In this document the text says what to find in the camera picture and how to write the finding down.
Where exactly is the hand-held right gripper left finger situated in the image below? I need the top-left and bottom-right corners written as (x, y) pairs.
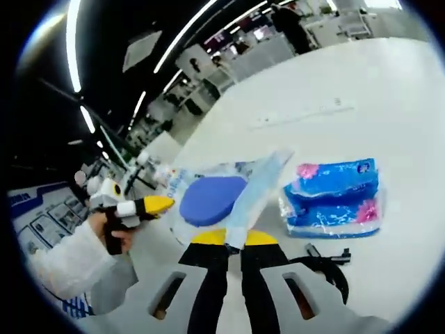
top-left (137, 229), bottom-right (232, 334)

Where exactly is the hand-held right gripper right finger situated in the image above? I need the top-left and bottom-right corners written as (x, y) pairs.
top-left (239, 229), bottom-right (350, 334)

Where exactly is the blue sponge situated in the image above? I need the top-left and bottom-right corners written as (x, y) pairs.
top-left (166, 149), bottom-right (296, 252)

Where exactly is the black cable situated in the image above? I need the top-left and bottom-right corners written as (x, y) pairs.
top-left (289, 242), bottom-right (353, 307)

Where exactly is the blue tissue pack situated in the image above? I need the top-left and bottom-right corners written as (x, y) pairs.
top-left (280, 158), bottom-right (387, 240)

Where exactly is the white tabletop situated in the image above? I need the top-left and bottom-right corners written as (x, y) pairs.
top-left (131, 36), bottom-right (439, 334)

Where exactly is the person's left hand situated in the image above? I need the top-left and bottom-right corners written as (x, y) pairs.
top-left (89, 211), bottom-right (135, 255)

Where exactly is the blue white printed sign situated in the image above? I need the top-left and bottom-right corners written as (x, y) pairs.
top-left (61, 294), bottom-right (95, 318)

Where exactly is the wall display board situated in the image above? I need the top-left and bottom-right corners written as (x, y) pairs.
top-left (8, 182), bottom-right (90, 253)

